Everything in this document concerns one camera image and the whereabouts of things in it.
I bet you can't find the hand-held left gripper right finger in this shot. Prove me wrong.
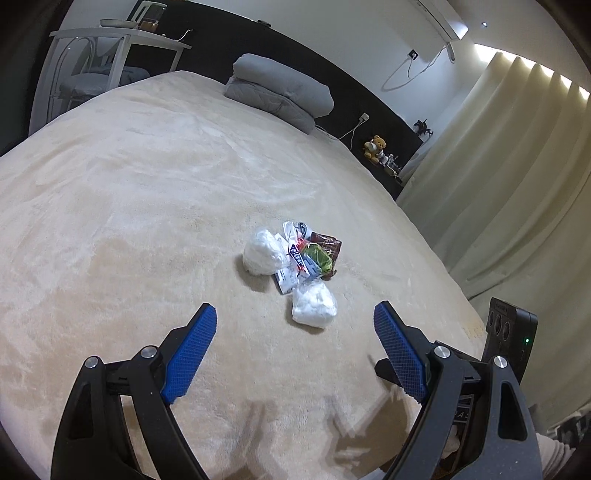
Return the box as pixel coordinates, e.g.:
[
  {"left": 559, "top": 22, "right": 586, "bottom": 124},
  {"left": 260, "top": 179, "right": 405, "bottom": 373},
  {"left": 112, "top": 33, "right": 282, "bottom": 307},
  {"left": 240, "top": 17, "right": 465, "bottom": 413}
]
[{"left": 373, "top": 301, "right": 543, "bottom": 480}]

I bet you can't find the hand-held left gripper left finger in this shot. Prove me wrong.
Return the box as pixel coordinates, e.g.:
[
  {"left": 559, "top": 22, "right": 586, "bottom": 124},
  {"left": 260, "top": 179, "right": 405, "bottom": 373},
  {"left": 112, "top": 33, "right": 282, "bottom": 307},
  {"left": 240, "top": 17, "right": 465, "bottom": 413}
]
[{"left": 52, "top": 303, "right": 218, "bottom": 480}]

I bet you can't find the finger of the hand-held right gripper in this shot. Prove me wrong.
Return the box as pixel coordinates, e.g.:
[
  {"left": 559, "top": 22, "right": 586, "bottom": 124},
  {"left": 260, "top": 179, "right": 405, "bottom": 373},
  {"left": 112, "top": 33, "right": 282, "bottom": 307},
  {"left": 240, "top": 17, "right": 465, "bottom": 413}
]
[{"left": 374, "top": 356, "right": 408, "bottom": 394}]

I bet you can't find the white plastic bag front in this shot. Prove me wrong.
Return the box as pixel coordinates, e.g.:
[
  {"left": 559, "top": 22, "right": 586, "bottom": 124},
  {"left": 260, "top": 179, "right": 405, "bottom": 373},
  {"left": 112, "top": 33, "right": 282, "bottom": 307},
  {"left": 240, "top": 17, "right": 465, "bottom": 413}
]
[{"left": 292, "top": 281, "right": 337, "bottom": 329}]

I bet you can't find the white plastic bag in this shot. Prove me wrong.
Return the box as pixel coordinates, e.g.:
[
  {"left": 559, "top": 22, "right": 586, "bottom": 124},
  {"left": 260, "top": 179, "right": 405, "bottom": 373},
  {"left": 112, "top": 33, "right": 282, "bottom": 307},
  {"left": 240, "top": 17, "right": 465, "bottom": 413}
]
[
  {"left": 243, "top": 227, "right": 288, "bottom": 276},
  {"left": 292, "top": 281, "right": 337, "bottom": 329}
]

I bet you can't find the green snack wrapper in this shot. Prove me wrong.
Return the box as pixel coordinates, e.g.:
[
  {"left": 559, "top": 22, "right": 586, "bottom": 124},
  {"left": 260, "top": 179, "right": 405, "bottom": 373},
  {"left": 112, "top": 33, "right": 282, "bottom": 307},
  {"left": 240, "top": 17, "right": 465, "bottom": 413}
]
[{"left": 302, "top": 243, "right": 334, "bottom": 277}]

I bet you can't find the white printed plastic wrapper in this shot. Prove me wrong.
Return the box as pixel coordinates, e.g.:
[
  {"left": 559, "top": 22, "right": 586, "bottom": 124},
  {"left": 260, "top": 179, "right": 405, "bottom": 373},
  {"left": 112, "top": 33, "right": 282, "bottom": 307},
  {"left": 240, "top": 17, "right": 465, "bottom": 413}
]
[{"left": 274, "top": 222, "right": 319, "bottom": 295}]

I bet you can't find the person's right forearm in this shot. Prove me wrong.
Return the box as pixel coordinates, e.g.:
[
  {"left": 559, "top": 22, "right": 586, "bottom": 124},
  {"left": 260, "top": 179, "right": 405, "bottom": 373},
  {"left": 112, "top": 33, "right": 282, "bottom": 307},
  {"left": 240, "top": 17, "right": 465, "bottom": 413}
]
[{"left": 529, "top": 404, "right": 575, "bottom": 480}]

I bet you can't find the person's right hand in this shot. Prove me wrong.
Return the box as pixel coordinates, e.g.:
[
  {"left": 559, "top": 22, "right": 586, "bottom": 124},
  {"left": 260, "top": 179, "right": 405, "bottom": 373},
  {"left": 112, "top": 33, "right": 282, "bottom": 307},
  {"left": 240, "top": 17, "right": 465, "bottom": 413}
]
[{"left": 438, "top": 422, "right": 462, "bottom": 460}]

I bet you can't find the cream curtain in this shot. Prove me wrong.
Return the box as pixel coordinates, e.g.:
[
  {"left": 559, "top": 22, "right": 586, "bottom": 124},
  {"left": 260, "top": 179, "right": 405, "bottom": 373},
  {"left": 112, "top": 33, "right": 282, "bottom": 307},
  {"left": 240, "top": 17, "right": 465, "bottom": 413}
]
[{"left": 397, "top": 44, "right": 591, "bottom": 425}]

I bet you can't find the brown teddy bear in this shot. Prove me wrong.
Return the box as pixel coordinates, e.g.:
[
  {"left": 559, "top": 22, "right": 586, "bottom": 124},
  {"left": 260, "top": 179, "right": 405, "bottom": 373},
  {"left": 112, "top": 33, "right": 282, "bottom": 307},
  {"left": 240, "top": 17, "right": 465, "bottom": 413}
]
[{"left": 362, "top": 135, "right": 387, "bottom": 163}]

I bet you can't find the black headboard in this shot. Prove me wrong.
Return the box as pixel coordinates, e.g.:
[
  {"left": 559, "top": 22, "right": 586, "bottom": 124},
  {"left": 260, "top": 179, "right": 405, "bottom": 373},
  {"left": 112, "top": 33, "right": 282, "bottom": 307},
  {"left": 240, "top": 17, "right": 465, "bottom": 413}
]
[{"left": 152, "top": 0, "right": 435, "bottom": 185}]

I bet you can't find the grey folded quilt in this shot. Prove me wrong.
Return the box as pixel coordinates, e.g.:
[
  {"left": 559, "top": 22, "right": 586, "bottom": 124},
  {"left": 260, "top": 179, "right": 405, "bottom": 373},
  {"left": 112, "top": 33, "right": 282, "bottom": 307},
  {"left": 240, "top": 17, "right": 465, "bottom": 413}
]
[{"left": 224, "top": 54, "right": 335, "bottom": 134}]

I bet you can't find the white air conditioner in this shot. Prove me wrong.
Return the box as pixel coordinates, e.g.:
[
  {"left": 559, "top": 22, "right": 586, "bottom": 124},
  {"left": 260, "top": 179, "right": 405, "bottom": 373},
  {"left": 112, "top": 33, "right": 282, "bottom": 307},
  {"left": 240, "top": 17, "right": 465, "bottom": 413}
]
[{"left": 412, "top": 0, "right": 469, "bottom": 42}]

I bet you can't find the white desk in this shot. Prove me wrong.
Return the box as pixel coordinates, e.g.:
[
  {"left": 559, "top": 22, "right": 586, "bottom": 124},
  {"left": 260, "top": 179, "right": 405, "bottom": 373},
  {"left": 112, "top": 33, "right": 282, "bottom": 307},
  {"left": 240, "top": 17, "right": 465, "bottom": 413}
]
[{"left": 48, "top": 28, "right": 192, "bottom": 102}]

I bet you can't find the white countertop appliance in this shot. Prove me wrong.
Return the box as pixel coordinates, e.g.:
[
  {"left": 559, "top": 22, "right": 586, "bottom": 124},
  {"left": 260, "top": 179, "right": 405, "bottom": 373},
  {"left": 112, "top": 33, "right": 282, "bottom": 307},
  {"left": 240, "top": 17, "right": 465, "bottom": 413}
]
[{"left": 131, "top": 0, "right": 168, "bottom": 33}]

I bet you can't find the white charging cable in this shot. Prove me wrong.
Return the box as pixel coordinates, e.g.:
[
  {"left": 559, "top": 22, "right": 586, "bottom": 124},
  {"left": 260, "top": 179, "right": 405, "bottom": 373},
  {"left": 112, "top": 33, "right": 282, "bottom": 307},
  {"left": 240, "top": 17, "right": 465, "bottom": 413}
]
[{"left": 314, "top": 117, "right": 368, "bottom": 141}]

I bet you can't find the white hanging cable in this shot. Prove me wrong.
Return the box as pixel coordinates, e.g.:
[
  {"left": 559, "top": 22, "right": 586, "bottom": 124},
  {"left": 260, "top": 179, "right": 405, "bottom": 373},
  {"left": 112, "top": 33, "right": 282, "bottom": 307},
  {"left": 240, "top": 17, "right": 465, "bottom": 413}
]
[{"left": 382, "top": 44, "right": 451, "bottom": 90}]

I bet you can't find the white wire chair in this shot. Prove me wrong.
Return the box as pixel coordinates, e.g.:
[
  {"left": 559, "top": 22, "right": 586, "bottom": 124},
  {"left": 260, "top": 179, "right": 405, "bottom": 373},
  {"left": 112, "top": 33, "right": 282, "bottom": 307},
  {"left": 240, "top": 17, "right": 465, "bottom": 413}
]
[{"left": 58, "top": 34, "right": 151, "bottom": 109}]

